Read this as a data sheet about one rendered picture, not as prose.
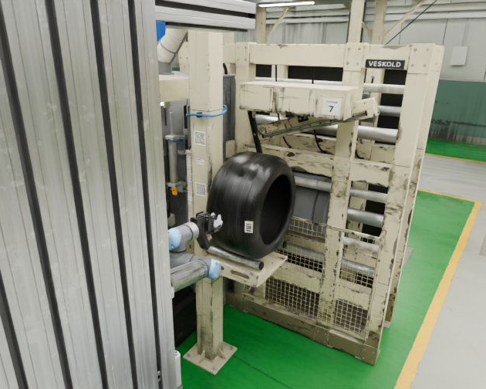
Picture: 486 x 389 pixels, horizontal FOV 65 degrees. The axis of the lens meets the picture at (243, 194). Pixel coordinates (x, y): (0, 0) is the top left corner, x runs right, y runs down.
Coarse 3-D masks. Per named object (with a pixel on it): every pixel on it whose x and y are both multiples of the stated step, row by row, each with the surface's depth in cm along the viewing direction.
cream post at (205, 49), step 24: (192, 48) 187; (216, 48) 187; (192, 72) 191; (216, 72) 191; (192, 96) 196; (216, 96) 196; (192, 120) 200; (216, 120) 200; (192, 144) 205; (216, 144) 204; (192, 168) 210; (216, 168) 209; (216, 288) 236; (216, 312) 242; (216, 336) 248
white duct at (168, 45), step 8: (168, 32) 226; (176, 32) 224; (184, 32) 225; (160, 40) 233; (168, 40) 227; (176, 40) 227; (160, 48) 232; (168, 48) 230; (176, 48) 232; (160, 56) 234; (168, 56) 234
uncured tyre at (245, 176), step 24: (240, 168) 186; (264, 168) 184; (288, 168) 200; (216, 192) 185; (240, 192) 179; (264, 192) 181; (288, 192) 222; (216, 216) 185; (240, 216) 178; (264, 216) 230; (288, 216) 216; (216, 240) 194; (240, 240) 183; (264, 240) 220
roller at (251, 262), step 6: (210, 252) 212; (216, 252) 209; (222, 252) 207; (228, 252) 206; (228, 258) 205; (234, 258) 203; (240, 258) 201; (246, 258) 200; (246, 264) 200; (252, 264) 197; (258, 264) 196
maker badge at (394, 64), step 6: (366, 60) 200; (372, 60) 198; (378, 60) 197; (384, 60) 195; (390, 60) 194; (396, 60) 192; (402, 60) 191; (366, 66) 201; (372, 66) 199; (378, 66) 198; (384, 66) 196; (390, 66) 195; (396, 66) 193; (402, 66) 192
